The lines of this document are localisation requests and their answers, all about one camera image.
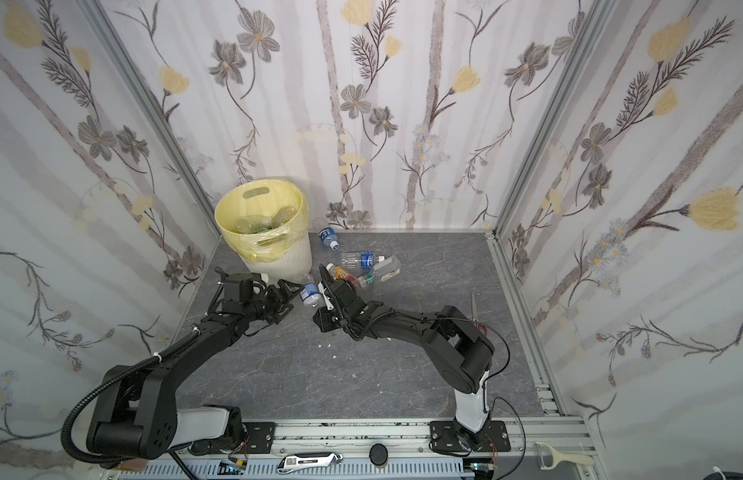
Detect red orange tea bottle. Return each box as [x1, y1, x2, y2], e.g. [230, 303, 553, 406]
[327, 263, 358, 284]

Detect clear bottle blue label top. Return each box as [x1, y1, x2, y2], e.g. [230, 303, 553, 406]
[341, 252, 385, 273]

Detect clear crushed bottle white cap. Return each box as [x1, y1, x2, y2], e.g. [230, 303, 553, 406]
[236, 206, 298, 235]

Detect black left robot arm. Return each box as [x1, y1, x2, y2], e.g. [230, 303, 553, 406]
[61, 270, 303, 465]

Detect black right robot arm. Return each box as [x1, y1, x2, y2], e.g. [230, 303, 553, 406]
[314, 265, 495, 455]

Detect white bin with yellow liner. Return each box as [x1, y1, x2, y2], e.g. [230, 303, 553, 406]
[215, 178, 313, 282]

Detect black round knob centre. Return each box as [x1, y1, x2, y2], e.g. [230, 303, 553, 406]
[369, 443, 389, 468]

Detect silver adjustable wrench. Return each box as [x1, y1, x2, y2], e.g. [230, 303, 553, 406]
[277, 452, 344, 475]

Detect white peeler tool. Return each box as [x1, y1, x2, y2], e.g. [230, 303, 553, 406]
[535, 442, 595, 471]

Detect red handled scissors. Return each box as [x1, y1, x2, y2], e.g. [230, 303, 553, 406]
[471, 293, 487, 335]

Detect aluminium mounting rail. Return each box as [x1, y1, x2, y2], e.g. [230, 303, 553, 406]
[105, 416, 605, 479]

